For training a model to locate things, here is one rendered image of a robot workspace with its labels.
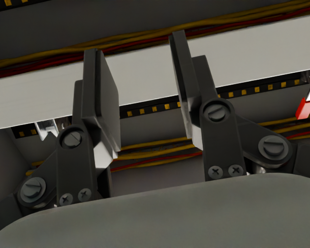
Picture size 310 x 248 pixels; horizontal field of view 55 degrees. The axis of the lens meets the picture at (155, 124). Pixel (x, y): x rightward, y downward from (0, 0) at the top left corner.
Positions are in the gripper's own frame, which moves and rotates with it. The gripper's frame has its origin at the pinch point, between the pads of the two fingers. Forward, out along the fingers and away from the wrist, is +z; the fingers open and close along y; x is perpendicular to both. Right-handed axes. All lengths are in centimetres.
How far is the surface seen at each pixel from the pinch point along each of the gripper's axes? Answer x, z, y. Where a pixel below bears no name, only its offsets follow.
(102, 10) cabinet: -13.4, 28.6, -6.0
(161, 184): -32.5, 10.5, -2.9
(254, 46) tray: -8.1, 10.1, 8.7
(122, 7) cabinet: -13.5, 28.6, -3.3
